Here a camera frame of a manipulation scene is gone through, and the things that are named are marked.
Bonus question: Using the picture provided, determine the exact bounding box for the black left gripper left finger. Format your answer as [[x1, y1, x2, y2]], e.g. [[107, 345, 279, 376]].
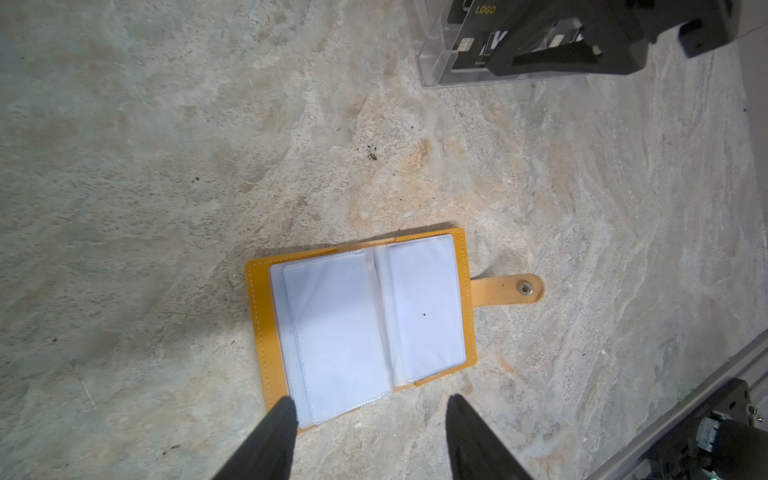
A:
[[212, 396, 298, 480]]

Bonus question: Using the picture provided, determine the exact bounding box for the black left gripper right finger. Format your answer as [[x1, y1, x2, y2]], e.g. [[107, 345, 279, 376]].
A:
[[445, 394, 532, 480]]

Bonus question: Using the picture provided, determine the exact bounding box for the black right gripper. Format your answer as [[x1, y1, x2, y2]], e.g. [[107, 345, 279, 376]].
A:
[[486, 0, 741, 76]]

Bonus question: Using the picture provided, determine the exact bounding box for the black VIP card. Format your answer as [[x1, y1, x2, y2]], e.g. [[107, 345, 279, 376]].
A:
[[451, 0, 521, 73]]

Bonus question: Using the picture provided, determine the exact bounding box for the yellow leather card holder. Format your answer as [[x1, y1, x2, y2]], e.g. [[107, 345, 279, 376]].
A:
[[245, 227, 545, 430]]

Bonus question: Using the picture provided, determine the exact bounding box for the clear acrylic card display stand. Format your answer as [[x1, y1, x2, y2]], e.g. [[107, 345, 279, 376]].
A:
[[403, 1, 541, 89]]

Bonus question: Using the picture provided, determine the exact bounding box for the aluminium front rail frame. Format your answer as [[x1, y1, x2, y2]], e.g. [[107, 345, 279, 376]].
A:
[[587, 331, 767, 480]]

